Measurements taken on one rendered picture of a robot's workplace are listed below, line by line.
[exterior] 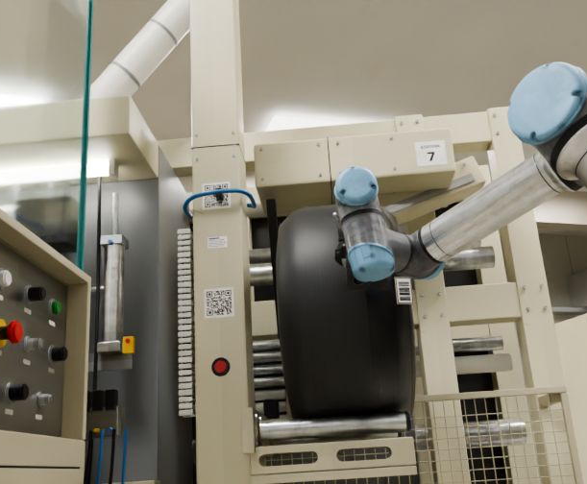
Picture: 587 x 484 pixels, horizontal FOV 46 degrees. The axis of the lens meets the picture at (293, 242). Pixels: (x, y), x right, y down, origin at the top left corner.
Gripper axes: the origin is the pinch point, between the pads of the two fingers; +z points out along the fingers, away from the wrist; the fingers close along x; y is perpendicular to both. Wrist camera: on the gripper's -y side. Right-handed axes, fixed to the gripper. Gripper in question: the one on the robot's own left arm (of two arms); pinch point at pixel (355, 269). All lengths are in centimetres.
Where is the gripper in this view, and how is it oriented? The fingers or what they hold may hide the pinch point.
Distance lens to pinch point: 152.7
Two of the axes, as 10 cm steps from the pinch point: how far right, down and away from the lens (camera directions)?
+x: -10.0, 0.7, 0.5
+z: 0.8, 4.2, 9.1
